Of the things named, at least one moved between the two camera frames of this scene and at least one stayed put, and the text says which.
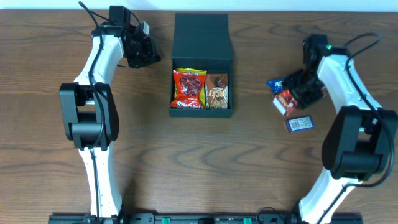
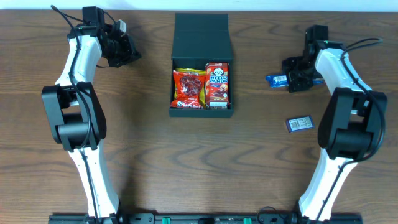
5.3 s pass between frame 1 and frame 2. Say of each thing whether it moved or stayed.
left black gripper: moved
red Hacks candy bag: stayed
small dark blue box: stayed
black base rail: stayed
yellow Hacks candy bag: stayed
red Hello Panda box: moved
